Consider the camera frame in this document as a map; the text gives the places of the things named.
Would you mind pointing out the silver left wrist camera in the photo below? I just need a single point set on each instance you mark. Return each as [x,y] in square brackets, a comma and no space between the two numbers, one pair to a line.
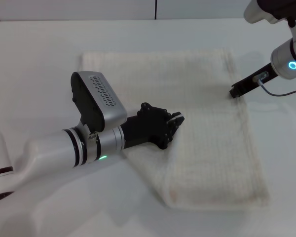
[98,98]

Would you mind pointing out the white ribbed towel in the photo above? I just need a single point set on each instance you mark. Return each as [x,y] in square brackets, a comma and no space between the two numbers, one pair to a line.
[207,138]

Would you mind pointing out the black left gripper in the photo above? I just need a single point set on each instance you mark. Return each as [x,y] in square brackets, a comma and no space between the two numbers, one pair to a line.
[148,128]

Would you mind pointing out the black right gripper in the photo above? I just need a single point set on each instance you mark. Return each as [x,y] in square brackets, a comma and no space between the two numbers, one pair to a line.
[256,80]

